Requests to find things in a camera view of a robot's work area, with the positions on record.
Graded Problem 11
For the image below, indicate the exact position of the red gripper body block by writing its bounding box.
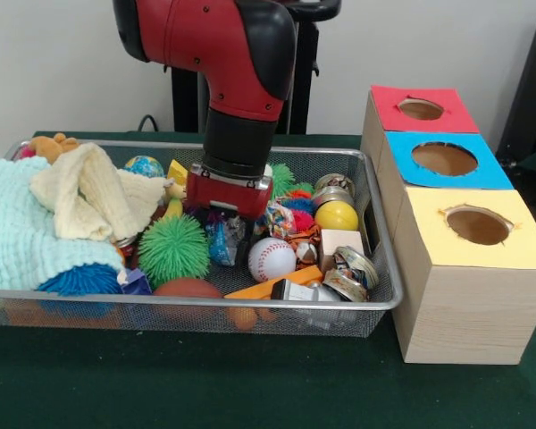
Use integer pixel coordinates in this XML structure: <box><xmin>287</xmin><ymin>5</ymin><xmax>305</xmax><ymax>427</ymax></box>
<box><xmin>185</xmin><ymin>163</ymin><xmax>274</xmax><ymax>221</ymax></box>

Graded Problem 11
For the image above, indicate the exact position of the colourful printed wrapper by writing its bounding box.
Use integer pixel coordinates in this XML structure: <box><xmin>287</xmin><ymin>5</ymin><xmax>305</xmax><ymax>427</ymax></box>
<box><xmin>255</xmin><ymin>200</ymin><xmax>297</xmax><ymax>240</ymax></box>

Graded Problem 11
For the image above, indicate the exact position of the crushed clear plastic bottle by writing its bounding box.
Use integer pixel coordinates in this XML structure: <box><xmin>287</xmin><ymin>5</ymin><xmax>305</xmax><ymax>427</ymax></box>
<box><xmin>207</xmin><ymin>216</ymin><xmax>247</xmax><ymax>268</ymax></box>

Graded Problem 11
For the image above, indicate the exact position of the cream knitted cloth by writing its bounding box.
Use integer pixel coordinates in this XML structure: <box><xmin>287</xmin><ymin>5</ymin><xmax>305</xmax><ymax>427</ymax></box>
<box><xmin>29</xmin><ymin>142</ymin><xmax>175</xmax><ymax>242</ymax></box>

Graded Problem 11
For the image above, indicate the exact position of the shallow mesh bin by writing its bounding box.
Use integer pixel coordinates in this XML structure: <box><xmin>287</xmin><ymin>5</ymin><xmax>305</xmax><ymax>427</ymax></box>
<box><xmin>0</xmin><ymin>139</ymin><xmax>404</xmax><ymax>341</ymax></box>

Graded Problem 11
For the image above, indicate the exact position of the wooden box with three holes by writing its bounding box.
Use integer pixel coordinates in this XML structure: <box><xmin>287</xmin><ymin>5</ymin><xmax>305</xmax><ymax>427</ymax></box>
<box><xmin>360</xmin><ymin>84</ymin><xmax>536</xmax><ymax>366</ymax></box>

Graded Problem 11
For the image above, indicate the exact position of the white baseball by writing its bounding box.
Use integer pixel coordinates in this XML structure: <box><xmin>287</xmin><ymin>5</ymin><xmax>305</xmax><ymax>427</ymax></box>
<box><xmin>247</xmin><ymin>236</ymin><xmax>297</xmax><ymax>283</ymax></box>

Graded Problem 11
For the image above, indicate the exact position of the green spiky ball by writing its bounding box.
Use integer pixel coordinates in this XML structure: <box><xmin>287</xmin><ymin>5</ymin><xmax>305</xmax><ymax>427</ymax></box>
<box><xmin>137</xmin><ymin>215</ymin><xmax>211</xmax><ymax>287</ymax></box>

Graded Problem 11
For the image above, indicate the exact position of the orange plastic block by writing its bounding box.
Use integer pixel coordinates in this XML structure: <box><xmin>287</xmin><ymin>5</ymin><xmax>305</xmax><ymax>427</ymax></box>
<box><xmin>223</xmin><ymin>264</ymin><xmax>323</xmax><ymax>300</ymax></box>

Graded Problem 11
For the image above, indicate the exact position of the yellow ball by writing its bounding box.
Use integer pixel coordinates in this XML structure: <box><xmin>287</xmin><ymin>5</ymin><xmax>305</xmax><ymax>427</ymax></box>
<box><xmin>314</xmin><ymin>200</ymin><xmax>359</xmax><ymax>231</ymax></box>

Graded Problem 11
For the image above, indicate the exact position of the wooden cube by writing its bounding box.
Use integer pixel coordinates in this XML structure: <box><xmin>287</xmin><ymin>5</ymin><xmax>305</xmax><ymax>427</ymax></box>
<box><xmin>319</xmin><ymin>228</ymin><xmax>365</xmax><ymax>269</ymax></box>

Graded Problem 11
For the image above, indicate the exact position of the crushed silver can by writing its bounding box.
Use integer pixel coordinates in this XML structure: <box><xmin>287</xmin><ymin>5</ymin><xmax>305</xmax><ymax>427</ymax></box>
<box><xmin>322</xmin><ymin>245</ymin><xmax>380</xmax><ymax>303</ymax></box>

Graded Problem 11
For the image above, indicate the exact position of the light blue knitted cloth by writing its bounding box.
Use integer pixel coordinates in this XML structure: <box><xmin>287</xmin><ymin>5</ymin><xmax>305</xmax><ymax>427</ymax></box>
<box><xmin>0</xmin><ymin>156</ymin><xmax>126</xmax><ymax>291</ymax></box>

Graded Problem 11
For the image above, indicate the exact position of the black upright stand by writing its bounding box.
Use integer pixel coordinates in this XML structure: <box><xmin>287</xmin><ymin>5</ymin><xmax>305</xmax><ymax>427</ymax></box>
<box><xmin>495</xmin><ymin>7</ymin><xmax>536</xmax><ymax>171</ymax></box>

